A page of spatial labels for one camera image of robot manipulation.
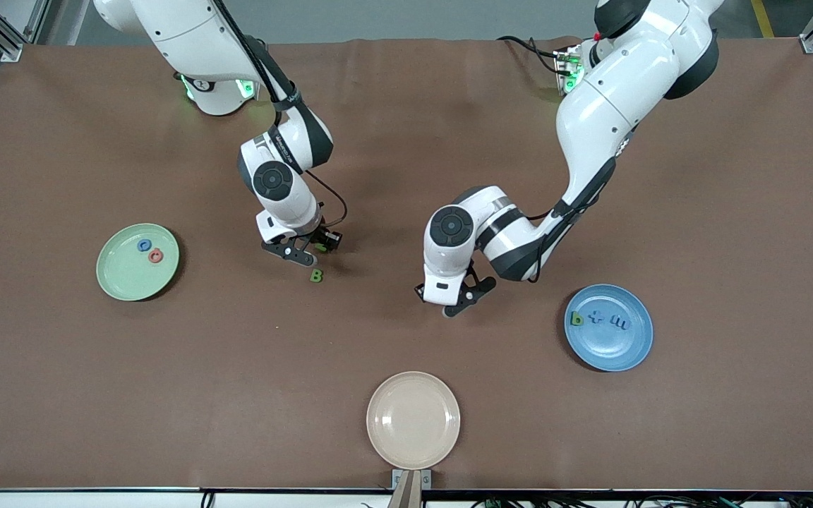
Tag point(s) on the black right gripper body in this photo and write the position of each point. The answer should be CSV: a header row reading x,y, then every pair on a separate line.
x,y
322,236

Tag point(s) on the green capital letter B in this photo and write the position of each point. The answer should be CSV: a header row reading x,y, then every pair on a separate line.
x,y
315,276

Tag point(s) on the green small letter b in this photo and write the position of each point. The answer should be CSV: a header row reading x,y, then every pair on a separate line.
x,y
572,317

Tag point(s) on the pink capital letter Q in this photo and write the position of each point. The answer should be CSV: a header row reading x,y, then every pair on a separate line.
x,y
150,256

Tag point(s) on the blue capital letter C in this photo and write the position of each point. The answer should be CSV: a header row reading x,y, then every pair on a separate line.
x,y
139,245

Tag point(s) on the blue small letter x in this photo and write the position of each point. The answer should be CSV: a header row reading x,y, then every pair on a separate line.
x,y
595,317

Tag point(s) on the blue small letter m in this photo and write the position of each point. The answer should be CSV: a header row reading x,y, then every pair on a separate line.
x,y
619,323

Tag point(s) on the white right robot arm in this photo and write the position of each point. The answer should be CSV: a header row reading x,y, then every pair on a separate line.
x,y
195,42

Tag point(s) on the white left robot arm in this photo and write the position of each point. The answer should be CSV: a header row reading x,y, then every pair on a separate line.
x,y
604,106

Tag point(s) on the brown table mat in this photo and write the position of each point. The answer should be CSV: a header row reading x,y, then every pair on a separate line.
x,y
406,141

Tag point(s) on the beige plate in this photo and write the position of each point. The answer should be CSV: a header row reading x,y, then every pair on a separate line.
x,y
413,423

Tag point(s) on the silver base connector plate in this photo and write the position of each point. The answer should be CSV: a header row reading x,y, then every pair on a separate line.
x,y
563,70
245,88

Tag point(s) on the green plate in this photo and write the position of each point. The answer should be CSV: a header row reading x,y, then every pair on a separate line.
x,y
124,279

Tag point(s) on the blue plate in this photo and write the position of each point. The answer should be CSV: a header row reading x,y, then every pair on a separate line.
x,y
607,349

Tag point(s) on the grey metal bracket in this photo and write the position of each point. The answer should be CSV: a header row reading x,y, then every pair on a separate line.
x,y
426,480

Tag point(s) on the tan camera post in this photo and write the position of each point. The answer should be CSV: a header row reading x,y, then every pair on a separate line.
x,y
406,494

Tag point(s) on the table edge rail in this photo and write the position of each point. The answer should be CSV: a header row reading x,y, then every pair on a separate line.
x,y
96,499

